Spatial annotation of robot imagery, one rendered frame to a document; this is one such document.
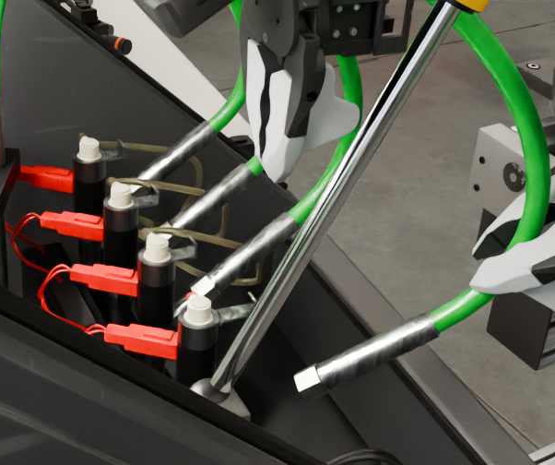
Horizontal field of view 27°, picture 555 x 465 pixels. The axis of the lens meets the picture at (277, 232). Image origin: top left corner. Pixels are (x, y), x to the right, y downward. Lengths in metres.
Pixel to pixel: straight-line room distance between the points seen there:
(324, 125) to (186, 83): 0.66
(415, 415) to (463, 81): 2.94
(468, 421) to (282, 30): 0.41
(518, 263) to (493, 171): 0.66
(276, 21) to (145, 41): 0.81
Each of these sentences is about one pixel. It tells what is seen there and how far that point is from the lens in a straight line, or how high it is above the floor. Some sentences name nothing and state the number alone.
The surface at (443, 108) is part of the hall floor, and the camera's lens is 3.69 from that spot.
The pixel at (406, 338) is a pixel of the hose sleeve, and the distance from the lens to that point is 0.72.
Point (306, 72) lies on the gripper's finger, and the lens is 0.68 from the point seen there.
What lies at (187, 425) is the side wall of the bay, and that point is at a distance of 0.36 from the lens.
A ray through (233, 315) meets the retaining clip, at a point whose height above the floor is 1.09.
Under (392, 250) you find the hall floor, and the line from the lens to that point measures 2.93.
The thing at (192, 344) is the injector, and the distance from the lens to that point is 0.80.
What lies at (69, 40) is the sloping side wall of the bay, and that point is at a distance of 1.02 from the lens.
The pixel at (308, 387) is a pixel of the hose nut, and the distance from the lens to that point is 0.73.
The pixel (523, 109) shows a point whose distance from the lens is 0.65.
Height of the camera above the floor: 1.57
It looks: 32 degrees down
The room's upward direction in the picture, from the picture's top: 5 degrees clockwise
